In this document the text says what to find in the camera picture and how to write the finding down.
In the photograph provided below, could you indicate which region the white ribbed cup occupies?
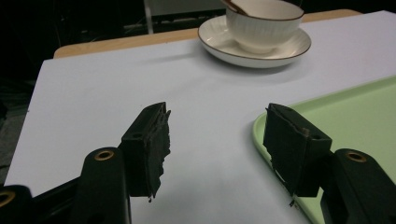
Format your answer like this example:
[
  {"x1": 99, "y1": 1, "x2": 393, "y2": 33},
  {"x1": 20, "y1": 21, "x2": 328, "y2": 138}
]
[{"x1": 225, "y1": 0, "x2": 305, "y2": 54}]

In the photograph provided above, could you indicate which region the white saucer with brown rim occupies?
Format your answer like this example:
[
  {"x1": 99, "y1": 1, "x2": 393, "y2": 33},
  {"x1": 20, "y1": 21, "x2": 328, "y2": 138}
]
[{"x1": 197, "y1": 14, "x2": 312, "y2": 69}]

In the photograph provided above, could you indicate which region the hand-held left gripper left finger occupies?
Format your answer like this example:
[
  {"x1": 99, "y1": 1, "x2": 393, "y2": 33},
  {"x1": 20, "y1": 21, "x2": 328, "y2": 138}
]
[{"x1": 119, "y1": 101, "x2": 172, "y2": 203}]

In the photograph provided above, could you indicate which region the brown spoon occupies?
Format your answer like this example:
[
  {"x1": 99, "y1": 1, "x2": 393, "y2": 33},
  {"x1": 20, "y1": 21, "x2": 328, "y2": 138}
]
[{"x1": 220, "y1": 0, "x2": 250, "y2": 17}]

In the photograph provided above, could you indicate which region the light green tray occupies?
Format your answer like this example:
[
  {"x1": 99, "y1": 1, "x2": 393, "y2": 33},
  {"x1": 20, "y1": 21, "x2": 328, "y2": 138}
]
[{"x1": 251, "y1": 75, "x2": 396, "y2": 224}]

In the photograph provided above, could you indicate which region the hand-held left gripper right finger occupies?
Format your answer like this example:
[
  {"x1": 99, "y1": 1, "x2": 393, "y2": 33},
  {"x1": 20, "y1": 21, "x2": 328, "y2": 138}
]
[{"x1": 262, "y1": 103, "x2": 333, "y2": 208}]

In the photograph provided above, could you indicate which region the white table mat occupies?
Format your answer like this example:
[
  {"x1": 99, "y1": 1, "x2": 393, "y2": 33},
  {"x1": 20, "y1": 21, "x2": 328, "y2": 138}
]
[{"x1": 4, "y1": 9, "x2": 396, "y2": 224}]

